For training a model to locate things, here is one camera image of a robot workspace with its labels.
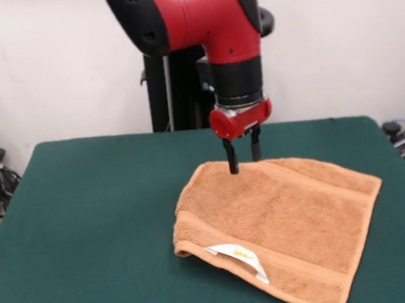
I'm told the black oval floor object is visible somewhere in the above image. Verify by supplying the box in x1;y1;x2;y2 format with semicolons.
382;121;403;135

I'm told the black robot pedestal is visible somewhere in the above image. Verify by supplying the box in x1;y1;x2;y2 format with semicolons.
133;6;286;135

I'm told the orange terry towel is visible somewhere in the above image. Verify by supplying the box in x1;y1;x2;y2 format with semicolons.
167;146;394;303

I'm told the dark green table cloth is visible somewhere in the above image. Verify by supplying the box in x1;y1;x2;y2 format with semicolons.
0;109;405;303

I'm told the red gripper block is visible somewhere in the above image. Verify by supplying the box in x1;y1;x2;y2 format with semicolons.
207;97;278;177

